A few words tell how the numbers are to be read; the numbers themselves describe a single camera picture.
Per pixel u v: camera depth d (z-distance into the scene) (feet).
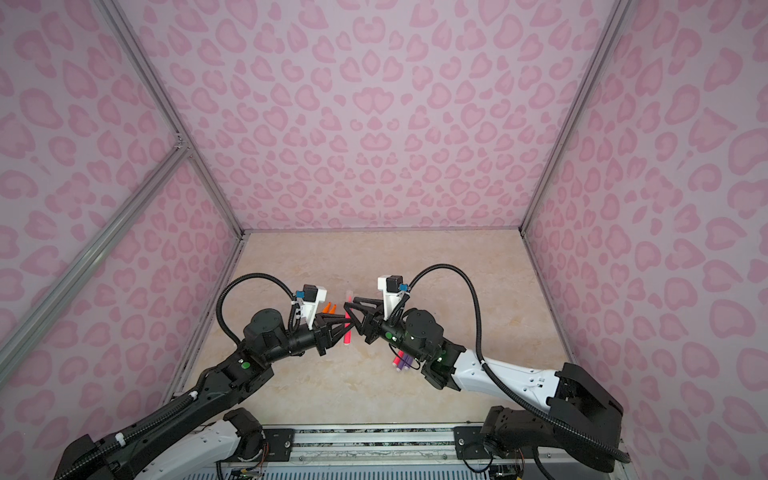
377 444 2.46
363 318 2.09
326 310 2.11
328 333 2.14
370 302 2.23
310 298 2.11
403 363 2.82
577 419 1.33
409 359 2.83
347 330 2.26
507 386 1.52
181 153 2.94
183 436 1.61
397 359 2.83
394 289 2.00
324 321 2.13
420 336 1.75
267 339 1.84
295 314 2.03
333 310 2.15
